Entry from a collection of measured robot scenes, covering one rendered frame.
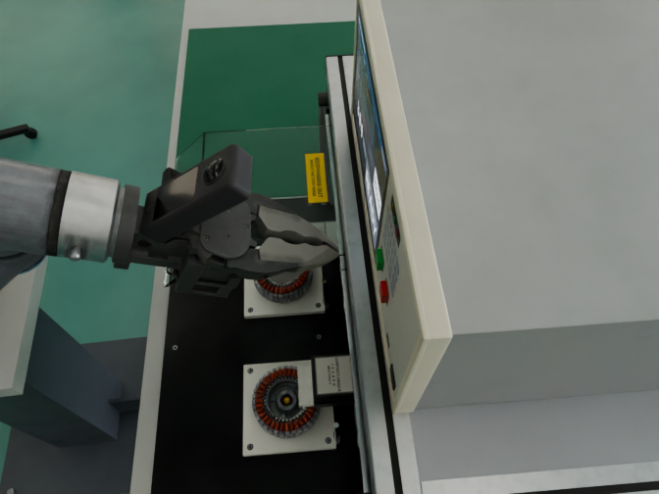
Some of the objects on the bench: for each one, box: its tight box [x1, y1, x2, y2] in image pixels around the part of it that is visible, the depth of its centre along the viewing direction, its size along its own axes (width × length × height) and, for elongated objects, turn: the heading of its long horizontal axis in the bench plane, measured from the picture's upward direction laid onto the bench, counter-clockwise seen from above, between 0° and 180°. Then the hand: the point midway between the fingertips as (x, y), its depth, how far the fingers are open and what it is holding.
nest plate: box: [243, 360, 336, 457], centre depth 88 cm, size 15×15×1 cm
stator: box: [253, 270, 313, 303], centre depth 98 cm, size 11×11×4 cm
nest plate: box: [244, 267, 326, 319], centre depth 101 cm, size 15×15×1 cm
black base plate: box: [151, 265, 362, 494], centre depth 96 cm, size 47×64×2 cm
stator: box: [252, 366, 321, 438], centre depth 86 cm, size 11×11×4 cm
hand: (329, 247), depth 53 cm, fingers closed
